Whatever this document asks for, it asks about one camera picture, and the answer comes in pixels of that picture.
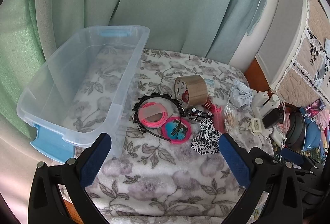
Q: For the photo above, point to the small photo card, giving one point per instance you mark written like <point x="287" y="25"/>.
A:
<point x="315" y="108"/>

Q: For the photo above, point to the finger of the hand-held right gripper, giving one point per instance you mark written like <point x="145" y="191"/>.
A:
<point x="292" y="156"/>

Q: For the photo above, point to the black white spotted scrunchie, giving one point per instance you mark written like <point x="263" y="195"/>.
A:
<point x="206" y="136"/>

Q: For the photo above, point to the cotton swab pack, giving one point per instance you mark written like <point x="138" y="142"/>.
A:
<point x="230" y="118"/>

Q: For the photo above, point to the blue cloth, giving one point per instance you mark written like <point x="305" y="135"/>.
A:
<point x="315" y="136"/>

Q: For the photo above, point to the white power strip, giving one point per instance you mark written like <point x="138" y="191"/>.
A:
<point x="266" y="132"/>

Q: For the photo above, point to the white charger plug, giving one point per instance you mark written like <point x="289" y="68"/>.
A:
<point x="272" y="102"/>
<point x="260" y="99"/>

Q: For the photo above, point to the pale green curtain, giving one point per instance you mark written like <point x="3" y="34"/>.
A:
<point x="167" y="7"/>

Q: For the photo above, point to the orange wooden board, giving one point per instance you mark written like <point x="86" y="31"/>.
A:
<point x="256" y="74"/>

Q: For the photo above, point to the black ornate headband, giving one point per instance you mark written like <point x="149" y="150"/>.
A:
<point x="154" y="95"/>

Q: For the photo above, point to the black charger plug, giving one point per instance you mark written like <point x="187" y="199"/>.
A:
<point x="272" y="118"/>

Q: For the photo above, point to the round pink pocket mirror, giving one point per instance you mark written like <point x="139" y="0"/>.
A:
<point x="167" y="134"/>

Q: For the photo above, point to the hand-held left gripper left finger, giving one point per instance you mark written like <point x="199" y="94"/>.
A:
<point x="94" y="162"/>

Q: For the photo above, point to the cream small claw clip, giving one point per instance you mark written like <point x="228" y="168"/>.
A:
<point x="257" y="126"/>

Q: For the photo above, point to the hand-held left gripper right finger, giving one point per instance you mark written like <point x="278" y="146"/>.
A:
<point x="234" y="162"/>

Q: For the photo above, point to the brown packing tape roll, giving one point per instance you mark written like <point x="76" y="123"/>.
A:
<point x="196" y="87"/>

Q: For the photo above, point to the beige quilted lace cover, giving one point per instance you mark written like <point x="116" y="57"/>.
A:
<point x="309" y="59"/>

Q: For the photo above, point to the black headphones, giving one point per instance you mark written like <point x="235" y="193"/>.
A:
<point x="297" y="131"/>

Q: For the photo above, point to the floral fleece blanket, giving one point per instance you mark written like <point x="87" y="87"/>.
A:
<point x="167" y="182"/>

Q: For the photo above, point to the bluish white paper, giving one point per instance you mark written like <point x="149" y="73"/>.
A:
<point x="241" y="96"/>

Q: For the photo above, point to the bright green curtain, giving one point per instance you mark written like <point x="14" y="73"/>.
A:
<point x="18" y="59"/>

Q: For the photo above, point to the black toy car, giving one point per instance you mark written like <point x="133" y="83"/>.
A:
<point x="198" y="113"/>

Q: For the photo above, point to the small blue white box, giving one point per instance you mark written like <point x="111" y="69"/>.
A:
<point x="210" y="87"/>

